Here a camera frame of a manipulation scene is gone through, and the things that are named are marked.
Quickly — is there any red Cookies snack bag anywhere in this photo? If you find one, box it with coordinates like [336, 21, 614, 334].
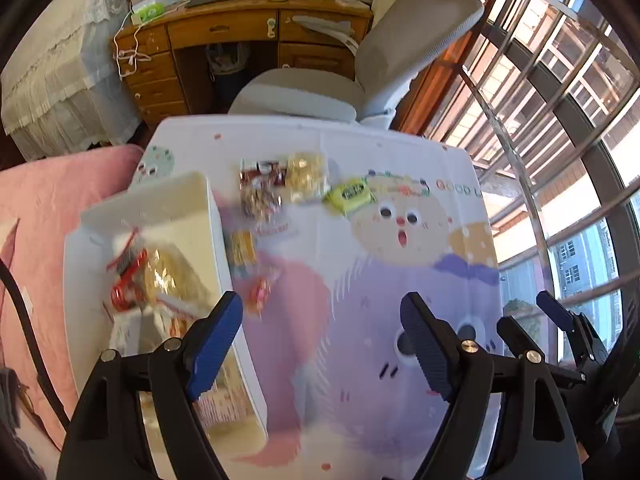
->
[106, 228, 149, 312]

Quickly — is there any white plastic storage bin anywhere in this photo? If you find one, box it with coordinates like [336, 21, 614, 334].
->
[64, 172, 268, 458]

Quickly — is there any green snack packet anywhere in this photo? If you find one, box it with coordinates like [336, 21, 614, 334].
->
[324, 178, 375, 217]

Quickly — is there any small red candy packet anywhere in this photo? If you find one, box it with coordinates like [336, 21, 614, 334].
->
[247, 270, 280, 318]

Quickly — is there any small yellow candy packet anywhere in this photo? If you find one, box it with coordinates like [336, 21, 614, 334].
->
[228, 230, 258, 273]

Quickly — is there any pale biscuit clear packet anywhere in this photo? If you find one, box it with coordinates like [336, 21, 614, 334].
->
[285, 152, 330, 203]

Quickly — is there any clear nut snack packet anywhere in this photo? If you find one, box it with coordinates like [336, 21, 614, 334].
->
[240, 185, 282, 222]

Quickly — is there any dark red snack packet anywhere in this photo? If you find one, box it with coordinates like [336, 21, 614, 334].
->
[239, 158, 288, 186]

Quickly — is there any cartoon print tablecloth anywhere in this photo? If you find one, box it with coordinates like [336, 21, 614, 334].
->
[136, 115, 501, 479]

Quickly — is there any pink bed blanket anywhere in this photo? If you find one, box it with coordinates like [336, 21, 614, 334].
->
[0, 143, 147, 451]

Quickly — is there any grey office chair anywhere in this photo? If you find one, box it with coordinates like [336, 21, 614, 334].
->
[229, 0, 484, 129]

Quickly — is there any white lace covered cabinet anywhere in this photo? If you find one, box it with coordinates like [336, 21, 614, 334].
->
[1, 0, 141, 162]

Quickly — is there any wooden desk with drawers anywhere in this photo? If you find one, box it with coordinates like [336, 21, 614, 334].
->
[113, 0, 373, 129]

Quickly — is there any green tissue pack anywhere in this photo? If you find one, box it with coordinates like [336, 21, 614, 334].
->
[131, 1, 165, 25]

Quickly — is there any black cable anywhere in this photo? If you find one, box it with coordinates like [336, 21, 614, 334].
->
[0, 257, 72, 430]

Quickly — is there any white charging cable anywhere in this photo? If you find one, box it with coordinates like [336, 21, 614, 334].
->
[112, 1, 187, 80]

